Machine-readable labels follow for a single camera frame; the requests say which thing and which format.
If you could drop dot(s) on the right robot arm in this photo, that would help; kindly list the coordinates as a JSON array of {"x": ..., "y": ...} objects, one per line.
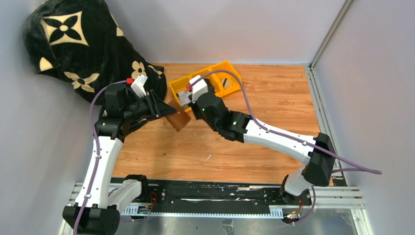
[{"x": 312, "y": 152}]

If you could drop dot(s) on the brown leather card holder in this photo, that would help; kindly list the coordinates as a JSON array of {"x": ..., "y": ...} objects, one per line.
[{"x": 180, "y": 119}]

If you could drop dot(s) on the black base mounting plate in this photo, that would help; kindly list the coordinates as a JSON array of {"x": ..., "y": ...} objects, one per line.
[{"x": 218, "y": 198}]

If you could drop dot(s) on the yellow bin with silver cards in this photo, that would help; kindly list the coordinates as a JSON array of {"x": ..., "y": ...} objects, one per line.
[{"x": 178, "y": 85}]

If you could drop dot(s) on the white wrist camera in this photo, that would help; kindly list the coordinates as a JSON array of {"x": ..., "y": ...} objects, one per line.
[
  {"x": 139, "y": 85},
  {"x": 199, "y": 87}
]

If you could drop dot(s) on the corner aluminium post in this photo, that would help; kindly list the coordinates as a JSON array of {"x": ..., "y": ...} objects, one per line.
[{"x": 310, "y": 69}]

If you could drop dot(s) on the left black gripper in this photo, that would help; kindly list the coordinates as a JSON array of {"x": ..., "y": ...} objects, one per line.
[{"x": 153, "y": 104}]

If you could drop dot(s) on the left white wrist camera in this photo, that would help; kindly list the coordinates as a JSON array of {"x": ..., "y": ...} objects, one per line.
[{"x": 139, "y": 85}]

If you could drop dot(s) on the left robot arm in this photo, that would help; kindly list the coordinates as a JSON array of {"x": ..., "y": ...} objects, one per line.
[{"x": 107, "y": 162}]

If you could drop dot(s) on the silver cards stack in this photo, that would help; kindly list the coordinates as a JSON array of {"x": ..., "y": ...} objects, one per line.
[{"x": 184, "y": 98}]

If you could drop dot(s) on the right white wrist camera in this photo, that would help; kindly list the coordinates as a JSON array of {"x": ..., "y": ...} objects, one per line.
[{"x": 199, "y": 87}]

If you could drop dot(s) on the yellow bin with gold cards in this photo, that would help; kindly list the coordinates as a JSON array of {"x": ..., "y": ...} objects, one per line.
[{"x": 227, "y": 66}]

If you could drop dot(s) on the yellow bin with black cards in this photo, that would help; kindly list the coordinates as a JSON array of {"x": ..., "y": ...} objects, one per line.
[{"x": 210, "y": 82}]

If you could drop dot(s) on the black floral plush blanket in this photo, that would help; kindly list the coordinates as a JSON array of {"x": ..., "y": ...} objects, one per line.
[{"x": 80, "y": 43}]

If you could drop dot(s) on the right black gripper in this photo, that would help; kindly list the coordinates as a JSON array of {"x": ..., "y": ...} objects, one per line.
[{"x": 195, "y": 108}]

